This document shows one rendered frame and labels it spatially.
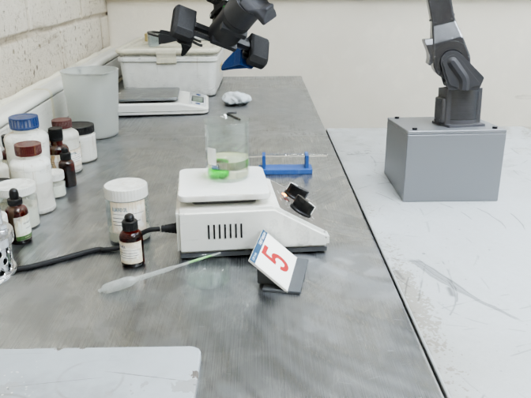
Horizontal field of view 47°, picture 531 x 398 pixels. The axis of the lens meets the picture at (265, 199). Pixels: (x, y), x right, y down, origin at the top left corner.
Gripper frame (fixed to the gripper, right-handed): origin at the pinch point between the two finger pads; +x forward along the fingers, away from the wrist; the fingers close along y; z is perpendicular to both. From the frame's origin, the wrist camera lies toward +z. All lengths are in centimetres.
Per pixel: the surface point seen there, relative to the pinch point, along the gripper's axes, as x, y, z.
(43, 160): 1.1, 24.4, -29.5
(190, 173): -15.9, 6.7, -33.3
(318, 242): -26, -8, -43
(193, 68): 57, -16, 36
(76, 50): 67, 16, 36
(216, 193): -23.6, 5.7, -38.9
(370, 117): 68, -91, 50
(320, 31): 59, -62, 71
